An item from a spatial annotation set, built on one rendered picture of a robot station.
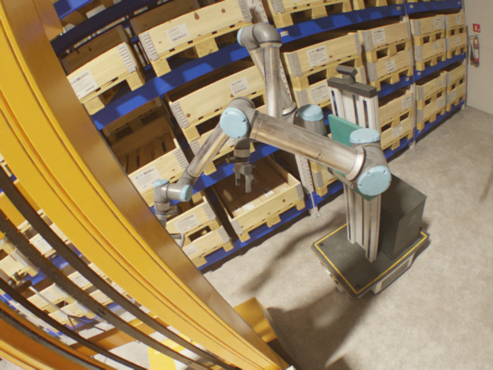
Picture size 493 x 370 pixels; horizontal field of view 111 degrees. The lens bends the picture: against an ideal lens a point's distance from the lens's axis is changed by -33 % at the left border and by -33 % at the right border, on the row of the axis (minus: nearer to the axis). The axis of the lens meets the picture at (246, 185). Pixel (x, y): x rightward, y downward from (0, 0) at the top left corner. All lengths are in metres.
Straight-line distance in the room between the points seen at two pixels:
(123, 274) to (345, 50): 2.41
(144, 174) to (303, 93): 1.48
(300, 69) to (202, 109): 0.89
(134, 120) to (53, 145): 2.85
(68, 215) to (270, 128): 0.75
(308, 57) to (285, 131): 1.37
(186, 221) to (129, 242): 1.90
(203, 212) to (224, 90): 1.08
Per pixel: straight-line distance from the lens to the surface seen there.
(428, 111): 4.08
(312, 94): 2.33
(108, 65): 1.87
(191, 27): 1.89
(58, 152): 0.37
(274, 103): 1.32
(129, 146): 3.22
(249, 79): 2.02
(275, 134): 0.96
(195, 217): 2.31
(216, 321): 0.68
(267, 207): 2.54
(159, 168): 2.05
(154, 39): 1.86
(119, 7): 3.01
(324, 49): 2.36
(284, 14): 2.18
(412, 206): 1.97
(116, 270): 0.49
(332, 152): 1.00
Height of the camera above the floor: 2.24
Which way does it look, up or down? 35 degrees down
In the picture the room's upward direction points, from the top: 23 degrees counter-clockwise
